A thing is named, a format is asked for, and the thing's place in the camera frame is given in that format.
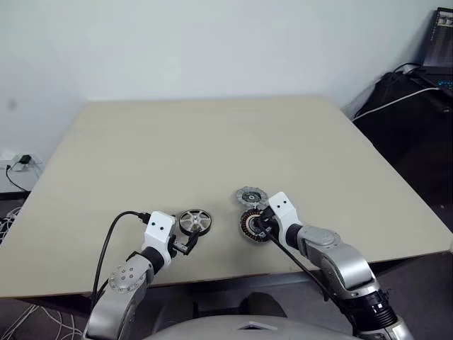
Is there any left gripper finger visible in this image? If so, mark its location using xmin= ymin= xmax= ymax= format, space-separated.
xmin=185 ymin=231 xmax=200 ymax=255

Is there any black laptop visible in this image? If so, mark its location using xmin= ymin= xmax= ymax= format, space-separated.
xmin=420 ymin=6 xmax=453 ymax=96

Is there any white cable over bag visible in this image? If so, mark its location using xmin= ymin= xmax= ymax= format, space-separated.
xmin=352 ymin=86 xmax=444 ymax=120

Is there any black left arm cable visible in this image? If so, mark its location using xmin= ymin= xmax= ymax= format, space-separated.
xmin=91 ymin=210 xmax=151 ymax=312

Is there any silver robot torso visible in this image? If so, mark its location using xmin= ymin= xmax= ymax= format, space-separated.
xmin=140 ymin=314 xmax=355 ymax=340

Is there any white floor cable bundle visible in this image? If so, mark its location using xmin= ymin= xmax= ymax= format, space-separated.
xmin=0 ymin=206 xmax=23 ymax=247
xmin=0 ymin=300 xmax=91 ymax=340

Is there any silver spoked rotor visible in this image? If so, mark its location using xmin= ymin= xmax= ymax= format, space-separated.
xmin=177 ymin=209 xmax=213 ymax=236

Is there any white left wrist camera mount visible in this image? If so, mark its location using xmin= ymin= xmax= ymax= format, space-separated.
xmin=144 ymin=210 xmax=177 ymax=262

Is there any thin black adapter cable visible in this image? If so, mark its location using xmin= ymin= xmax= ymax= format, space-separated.
xmin=4 ymin=161 xmax=32 ymax=193

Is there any grey toothed motor lid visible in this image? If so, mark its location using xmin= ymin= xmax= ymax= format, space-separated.
xmin=234 ymin=186 xmax=269 ymax=208

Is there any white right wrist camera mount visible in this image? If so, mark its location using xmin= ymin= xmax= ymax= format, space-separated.
xmin=267 ymin=191 xmax=304 ymax=246

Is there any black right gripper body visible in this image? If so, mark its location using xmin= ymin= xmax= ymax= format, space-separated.
xmin=259 ymin=208 xmax=282 ymax=240

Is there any white power strip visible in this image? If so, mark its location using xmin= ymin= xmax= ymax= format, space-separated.
xmin=0 ymin=151 xmax=45 ymax=174

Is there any black motor housing with windings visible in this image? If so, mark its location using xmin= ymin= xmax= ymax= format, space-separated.
xmin=239 ymin=209 xmax=276 ymax=244

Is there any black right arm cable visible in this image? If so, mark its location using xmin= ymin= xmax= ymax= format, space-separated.
xmin=263 ymin=226 xmax=356 ymax=329

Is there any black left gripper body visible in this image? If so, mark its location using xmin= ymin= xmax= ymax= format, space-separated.
xmin=168 ymin=233 xmax=189 ymax=256

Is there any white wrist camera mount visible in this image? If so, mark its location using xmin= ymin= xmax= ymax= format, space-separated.
xmin=267 ymin=191 xmax=304 ymax=246
xmin=144 ymin=210 xmax=177 ymax=262

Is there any black bag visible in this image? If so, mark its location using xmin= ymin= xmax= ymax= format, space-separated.
xmin=342 ymin=69 xmax=453 ymax=217

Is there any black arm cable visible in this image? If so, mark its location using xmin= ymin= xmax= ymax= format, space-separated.
xmin=263 ymin=226 xmax=356 ymax=329
xmin=91 ymin=210 xmax=151 ymax=312

